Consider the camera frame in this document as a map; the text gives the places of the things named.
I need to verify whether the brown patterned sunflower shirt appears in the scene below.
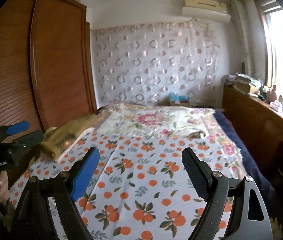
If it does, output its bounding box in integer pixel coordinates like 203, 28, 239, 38
35, 109, 110, 160

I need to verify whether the navy blue blanket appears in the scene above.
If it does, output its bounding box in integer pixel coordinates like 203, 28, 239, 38
214, 110, 274, 200

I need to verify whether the orange-print white bedsheet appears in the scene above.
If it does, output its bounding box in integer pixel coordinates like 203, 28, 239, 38
8, 127, 247, 240

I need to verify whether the wooden headboard shelf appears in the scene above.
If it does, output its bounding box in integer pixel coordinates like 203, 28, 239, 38
222, 85, 283, 176

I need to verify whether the blue tissue box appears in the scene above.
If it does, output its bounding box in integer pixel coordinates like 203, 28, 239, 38
169, 92, 189, 107

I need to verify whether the wooden wardrobe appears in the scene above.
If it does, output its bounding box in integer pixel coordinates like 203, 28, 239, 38
0, 0, 96, 131

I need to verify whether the pink figurine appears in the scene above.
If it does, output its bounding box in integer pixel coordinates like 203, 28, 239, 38
266, 85, 278, 103

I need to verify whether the stack of books and papers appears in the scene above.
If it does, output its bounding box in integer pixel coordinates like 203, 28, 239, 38
227, 73, 262, 94

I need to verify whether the floral quilt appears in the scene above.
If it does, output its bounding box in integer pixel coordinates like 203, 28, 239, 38
98, 103, 246, 176

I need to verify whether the white circle-patterned curtain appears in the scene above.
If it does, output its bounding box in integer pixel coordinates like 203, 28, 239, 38
91, 20, 220, 106

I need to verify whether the white air conditioner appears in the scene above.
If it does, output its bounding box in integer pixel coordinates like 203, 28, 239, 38
182, 0, 231, 24

